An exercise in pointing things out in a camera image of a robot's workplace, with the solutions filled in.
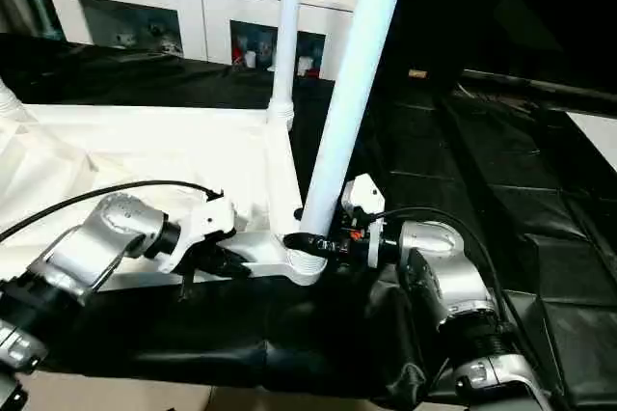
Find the white plastic table top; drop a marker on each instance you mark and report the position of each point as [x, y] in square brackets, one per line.
[145, 155]

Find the white plastic table leg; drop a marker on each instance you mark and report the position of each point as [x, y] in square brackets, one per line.
[8, 102]
[287, 25]
[352, 73]

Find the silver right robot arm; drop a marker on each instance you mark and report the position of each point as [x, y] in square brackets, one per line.
[453, 286]

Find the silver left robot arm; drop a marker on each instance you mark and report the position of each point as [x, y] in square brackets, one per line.
[87, 247]

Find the black work mat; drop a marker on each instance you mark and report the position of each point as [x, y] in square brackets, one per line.
[482, 199]

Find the small tan tag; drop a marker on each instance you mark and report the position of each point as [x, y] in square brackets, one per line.
[416, 73]

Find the white glass-door cabinet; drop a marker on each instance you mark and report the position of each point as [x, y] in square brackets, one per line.
[193, 1]

